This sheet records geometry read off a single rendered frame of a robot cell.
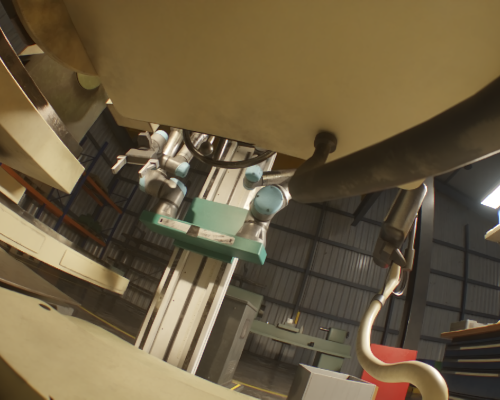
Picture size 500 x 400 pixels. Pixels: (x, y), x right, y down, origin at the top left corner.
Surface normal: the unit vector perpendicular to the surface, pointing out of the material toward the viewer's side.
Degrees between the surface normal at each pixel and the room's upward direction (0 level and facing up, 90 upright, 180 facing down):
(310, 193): 146
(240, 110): 180
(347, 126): 180
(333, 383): 90
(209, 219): 90
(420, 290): 90
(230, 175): 90
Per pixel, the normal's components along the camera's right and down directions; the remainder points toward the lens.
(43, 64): 0.94, 0.28
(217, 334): -0.17, -0.49
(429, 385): -0.70, -0.71
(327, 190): -0.78, 0.53
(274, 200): 0.07, -0.32
